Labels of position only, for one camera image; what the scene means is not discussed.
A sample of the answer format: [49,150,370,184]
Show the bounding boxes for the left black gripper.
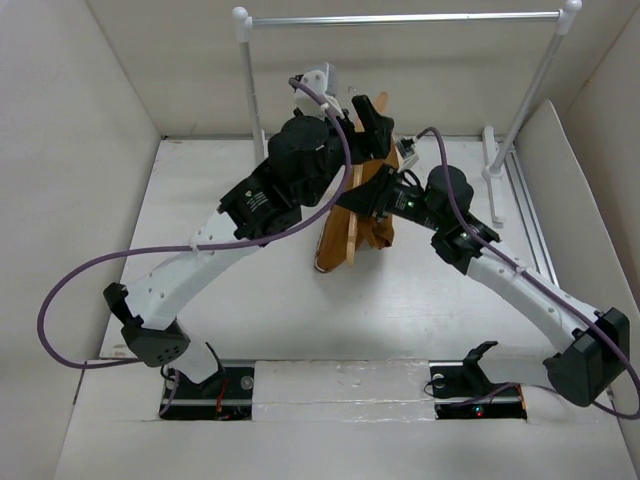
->
[302,96,392,209]

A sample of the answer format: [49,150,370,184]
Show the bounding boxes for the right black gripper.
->
[333,161,446,232]

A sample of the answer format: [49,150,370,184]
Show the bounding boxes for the brown trousers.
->
[314,147,399,273]

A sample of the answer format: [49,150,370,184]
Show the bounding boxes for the wooden clothes hanger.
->
[344,85,390,267]

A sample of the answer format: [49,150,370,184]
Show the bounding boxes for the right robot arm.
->
[337,165,630,407]

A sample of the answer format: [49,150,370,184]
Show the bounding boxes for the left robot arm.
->
[103,91,394,397]

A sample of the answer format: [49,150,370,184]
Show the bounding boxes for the white and silver clothes rack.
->
[230,1,583,226]

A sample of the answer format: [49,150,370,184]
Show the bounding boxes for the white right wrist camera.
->
[395,136,419,170]

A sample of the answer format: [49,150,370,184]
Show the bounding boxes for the aluminium side rail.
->
[505,147,559,286]

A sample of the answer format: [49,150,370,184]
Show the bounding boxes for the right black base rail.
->
[423,361,527,420]

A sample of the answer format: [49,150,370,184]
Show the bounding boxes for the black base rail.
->
[423,361,527,420]
[159,360,256,422]

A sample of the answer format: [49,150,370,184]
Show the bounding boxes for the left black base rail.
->
[159,360,256,422]

